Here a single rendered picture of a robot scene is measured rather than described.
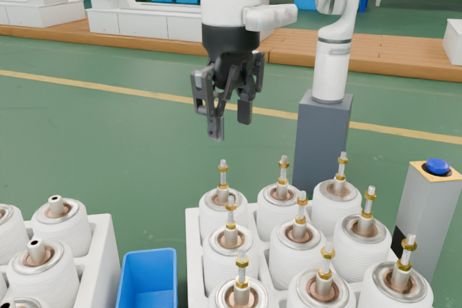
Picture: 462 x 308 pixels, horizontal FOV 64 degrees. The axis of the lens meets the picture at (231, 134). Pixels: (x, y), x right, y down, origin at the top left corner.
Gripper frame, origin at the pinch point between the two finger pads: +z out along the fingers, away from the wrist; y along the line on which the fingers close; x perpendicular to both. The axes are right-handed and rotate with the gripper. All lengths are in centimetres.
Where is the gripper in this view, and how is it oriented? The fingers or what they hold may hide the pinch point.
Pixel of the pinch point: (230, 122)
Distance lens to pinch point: 53.4
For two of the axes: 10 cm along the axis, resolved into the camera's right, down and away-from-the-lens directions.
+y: -5.9, 3.6, -7.3
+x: 8.1, 2.6, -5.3
